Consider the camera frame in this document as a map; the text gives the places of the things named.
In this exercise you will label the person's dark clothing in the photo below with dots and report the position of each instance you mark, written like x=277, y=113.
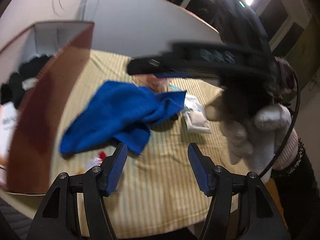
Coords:
x=300, y=205

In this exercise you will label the white plastic packet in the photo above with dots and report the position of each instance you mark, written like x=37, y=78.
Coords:
x=196, y=117

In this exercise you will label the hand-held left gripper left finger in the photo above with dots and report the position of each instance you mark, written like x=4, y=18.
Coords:
x=116, y=170

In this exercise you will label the yellow striped bed sheet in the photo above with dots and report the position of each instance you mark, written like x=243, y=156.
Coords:
x=162, y=192

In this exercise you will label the orange white tissue pack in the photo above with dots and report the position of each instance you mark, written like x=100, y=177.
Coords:
x=7, y=125

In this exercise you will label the person's right forearm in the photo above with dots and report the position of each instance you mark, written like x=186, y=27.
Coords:
x=287, y=152

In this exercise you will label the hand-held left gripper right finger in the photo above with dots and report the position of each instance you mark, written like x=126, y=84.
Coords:
x=200, y=172

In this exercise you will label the red-brown storage box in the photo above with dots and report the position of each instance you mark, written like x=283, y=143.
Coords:
x=50, y=92

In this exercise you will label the black garment with white label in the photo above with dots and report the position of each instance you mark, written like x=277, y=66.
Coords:
x=12, y=90

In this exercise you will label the colourful printed packet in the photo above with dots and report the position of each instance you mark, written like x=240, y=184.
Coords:
x=173, y=88

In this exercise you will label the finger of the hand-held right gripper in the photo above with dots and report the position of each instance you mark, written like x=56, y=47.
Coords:
x=205, y=52
x=175, y=68

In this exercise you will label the blue cloth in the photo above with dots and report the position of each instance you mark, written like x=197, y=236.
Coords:
x=112, y=110

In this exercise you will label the red white small packet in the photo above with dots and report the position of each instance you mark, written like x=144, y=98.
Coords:
x=101, y=155

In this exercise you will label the person's right hand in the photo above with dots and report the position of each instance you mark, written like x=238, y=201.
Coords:
x=265, y=135

